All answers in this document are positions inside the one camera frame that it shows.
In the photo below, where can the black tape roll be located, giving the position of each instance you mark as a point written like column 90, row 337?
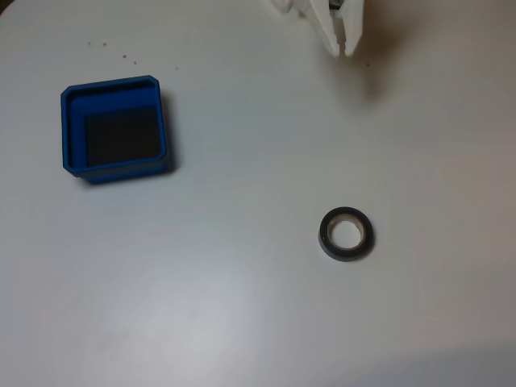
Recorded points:
column 346, row 257

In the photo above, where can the blue square plastic box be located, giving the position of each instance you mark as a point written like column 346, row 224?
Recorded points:
column 74, row 129

